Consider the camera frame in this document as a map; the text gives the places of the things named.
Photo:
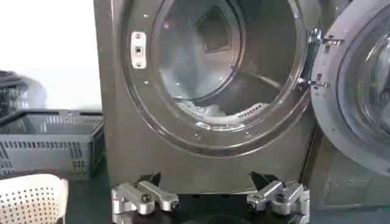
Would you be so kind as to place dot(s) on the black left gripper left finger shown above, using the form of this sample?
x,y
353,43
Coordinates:
x,y
143,196

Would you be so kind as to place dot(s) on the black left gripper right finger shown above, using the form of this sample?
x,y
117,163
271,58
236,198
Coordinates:
x,y
274,194

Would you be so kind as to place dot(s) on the grey dryer with open door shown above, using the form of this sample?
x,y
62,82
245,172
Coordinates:
x,y
146,146

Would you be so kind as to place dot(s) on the white clothes in drum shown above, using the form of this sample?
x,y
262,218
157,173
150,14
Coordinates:
x,y
204,111

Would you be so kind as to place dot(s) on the dark grey plastic basket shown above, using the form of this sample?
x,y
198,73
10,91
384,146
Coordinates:
x,y
48,143

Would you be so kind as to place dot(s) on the white perforated laundry basket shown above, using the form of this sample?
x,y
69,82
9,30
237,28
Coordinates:
x,y
30,199

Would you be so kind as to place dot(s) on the round glass dryer door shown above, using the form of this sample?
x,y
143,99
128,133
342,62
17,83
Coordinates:
x,y
350,91

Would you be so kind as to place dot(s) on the black object behind basket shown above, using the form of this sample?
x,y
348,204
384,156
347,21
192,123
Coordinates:
x,y
15,89

